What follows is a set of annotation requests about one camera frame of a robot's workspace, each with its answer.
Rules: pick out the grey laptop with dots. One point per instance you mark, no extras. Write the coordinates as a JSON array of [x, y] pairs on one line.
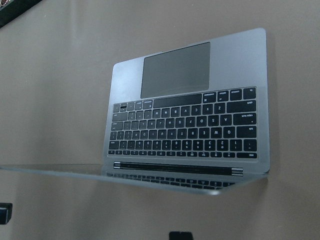
[[192, 119]]

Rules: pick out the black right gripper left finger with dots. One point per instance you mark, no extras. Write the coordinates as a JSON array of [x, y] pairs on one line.
[[5, 212]]

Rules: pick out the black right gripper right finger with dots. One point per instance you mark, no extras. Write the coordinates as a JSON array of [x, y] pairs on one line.
[[180, 235]]

